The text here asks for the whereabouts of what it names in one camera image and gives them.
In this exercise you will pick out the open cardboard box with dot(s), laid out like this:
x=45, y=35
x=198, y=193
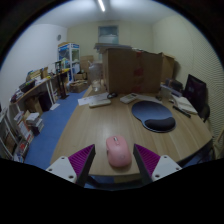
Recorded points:
x=78, y=86

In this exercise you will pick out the blue book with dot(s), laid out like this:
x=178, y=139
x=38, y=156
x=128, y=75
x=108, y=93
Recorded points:
x=170, y=90

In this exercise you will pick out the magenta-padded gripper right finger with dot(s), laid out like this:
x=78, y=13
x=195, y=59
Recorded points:
x=163, y=166

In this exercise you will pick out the white open book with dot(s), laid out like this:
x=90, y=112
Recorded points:
x=185, y=105

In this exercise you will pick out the black monitor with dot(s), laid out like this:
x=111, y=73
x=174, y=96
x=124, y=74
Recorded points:
x=195, y=91

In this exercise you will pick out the round wall clock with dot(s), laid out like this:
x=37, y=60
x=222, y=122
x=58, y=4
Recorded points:
x=59, y=37

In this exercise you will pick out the blue white display cabinet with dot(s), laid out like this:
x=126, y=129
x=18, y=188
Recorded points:
x=68, y=60

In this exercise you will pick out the wooden side desk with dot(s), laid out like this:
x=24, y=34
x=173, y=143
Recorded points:
x=35, y=90

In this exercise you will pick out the black office chair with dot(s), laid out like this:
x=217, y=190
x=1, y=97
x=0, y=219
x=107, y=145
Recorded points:
x=206, y=112

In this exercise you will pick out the small black clip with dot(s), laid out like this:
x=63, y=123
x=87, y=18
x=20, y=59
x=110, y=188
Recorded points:
x=158, y=98

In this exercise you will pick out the clear plastic jar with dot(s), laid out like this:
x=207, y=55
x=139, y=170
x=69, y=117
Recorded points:
x=95, y=75

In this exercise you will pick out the ceiling tube light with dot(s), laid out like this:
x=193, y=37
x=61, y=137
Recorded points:
x=101, y=5

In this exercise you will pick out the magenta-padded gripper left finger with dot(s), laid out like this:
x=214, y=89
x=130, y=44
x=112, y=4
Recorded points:
x=63, y=166

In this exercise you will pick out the window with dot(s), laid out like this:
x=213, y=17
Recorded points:
x=108, y=34

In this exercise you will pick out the pink computer mouse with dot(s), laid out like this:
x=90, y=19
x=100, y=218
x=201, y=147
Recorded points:
x=118, y=151

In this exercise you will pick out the black stand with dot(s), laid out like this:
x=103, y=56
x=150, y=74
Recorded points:
x=62, y=83

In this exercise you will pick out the blue mouse pad black rest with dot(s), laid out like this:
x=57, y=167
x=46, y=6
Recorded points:
x=150, y=111

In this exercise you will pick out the white remote control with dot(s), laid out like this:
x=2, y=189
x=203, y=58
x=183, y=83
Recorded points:
x=128, y=98

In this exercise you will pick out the shelf unit with books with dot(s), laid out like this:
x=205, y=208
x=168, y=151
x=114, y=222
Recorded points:
x=20, y=133

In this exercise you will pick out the stack of grey boards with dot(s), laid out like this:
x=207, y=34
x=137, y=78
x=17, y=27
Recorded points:
x=111, y=46

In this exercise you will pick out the large brown cardboard box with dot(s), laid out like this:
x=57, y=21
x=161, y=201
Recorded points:
x=130, y=71

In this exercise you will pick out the small brown cardboard box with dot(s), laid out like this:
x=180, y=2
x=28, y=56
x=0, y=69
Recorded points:
x=168, y=68

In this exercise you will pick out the white paper sheet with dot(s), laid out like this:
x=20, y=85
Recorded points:
x=85, y=99
x=148, y=98

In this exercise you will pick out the black marker pen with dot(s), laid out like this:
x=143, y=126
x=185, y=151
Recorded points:
x=181, y=111

